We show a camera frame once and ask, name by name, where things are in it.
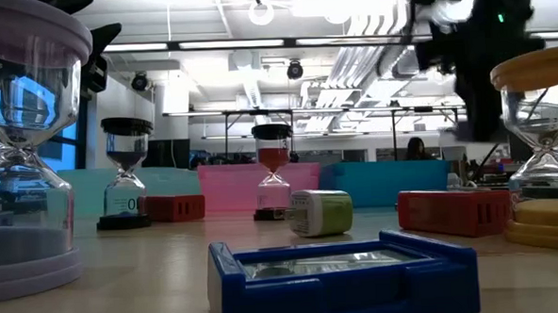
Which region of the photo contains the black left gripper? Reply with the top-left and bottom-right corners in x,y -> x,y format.
78,22 -> 125,95

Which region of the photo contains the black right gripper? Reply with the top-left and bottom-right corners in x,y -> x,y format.
414,8 -> 550,144

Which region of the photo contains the yellow capped hourglass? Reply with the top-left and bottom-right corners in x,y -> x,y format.
488,44 -> 558,255

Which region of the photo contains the black hourglass blue sand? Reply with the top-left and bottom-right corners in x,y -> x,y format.
91,115 -> 159,231

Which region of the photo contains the red charger box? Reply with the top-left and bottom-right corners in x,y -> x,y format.
141,192 -> 207,224
396,186 -> 515,242

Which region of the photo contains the blue rectangular tile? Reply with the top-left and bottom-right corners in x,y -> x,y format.
205,225 -> 482,313

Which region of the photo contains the white light bulb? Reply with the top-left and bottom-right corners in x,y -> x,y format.
439,128 -> 468,162

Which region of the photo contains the black computer monitor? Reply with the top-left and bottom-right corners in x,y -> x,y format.
508,131 -> 535,164

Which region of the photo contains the round black ceiling fixture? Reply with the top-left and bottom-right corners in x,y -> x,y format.
130,71 -> 151,93
286,59 -> 304,81

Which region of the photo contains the brass lamp socket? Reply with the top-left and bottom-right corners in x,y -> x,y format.
450,159 -> 469,189

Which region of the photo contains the person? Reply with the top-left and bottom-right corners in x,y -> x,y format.
402,136 -> 435,162

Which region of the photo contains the teal plastic bin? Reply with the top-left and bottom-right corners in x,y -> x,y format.
317,156 -> 452,210

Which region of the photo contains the black cabinet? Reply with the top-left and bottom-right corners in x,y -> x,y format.
140,138 -> 191,169

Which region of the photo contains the green translucent plastic bin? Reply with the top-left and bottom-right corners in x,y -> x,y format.
56,163 -> 202,219

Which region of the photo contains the white and green plug adapter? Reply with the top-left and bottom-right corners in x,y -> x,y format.
284,188 -> 355,239

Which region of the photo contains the pink translucent plastic bin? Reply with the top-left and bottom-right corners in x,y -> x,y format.
196,159 -> 323,214

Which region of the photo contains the black hourglass red sand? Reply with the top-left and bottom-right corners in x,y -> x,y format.
249,122 -> 298,222

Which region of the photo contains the purple capped hourglass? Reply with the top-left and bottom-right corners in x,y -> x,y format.
0,0 -> 105,304

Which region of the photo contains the linear ceiling light rail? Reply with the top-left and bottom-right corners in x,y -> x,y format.
103,23 -> 558,59

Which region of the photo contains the white ring ceiling light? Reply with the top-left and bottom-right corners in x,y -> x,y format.
247,0 -> 276,27

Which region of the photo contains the black background rig frame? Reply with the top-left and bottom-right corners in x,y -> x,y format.
162,98 -> 468,172

